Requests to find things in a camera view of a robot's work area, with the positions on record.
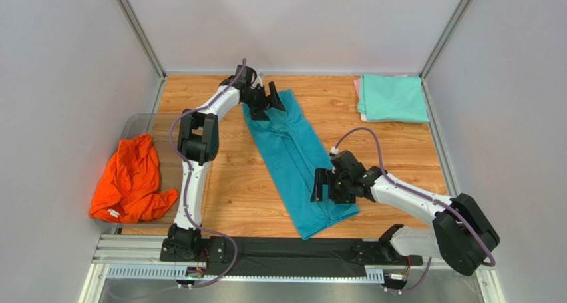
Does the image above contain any folded pink t-shirt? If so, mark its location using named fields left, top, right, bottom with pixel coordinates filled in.
left=353, top=74, right=409, bottom=122

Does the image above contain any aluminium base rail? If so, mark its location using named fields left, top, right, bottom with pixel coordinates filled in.
left=79, top=234, right=504, bottom=302

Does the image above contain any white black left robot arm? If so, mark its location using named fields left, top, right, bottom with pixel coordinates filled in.
left=160, top=64, right=286, bottom=262

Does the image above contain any teal blue t-shirt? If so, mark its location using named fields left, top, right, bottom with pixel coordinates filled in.
left=242, top=90, right=359, bottom=240

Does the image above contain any orange crumpled t-shirt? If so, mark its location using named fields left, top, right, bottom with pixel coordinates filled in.
left=89, top=133, right=180, bottom=224

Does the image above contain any clear plastic bin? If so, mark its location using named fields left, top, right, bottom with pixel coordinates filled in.
left=93, top=113, right=214, bottom=229

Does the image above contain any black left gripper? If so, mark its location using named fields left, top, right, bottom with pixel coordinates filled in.
left=243, top=81, right=287, bottom=121

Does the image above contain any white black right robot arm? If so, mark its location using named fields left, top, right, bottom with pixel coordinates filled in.
left=311, top=151, right=500, bottom=276

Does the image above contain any folded mint green t-shirt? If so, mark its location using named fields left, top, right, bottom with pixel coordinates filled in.
left=357, top=74, right=429, bottom=123

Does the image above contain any black table edge strip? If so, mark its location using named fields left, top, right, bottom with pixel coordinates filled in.
left=159, top=236, right=424, bottom=278

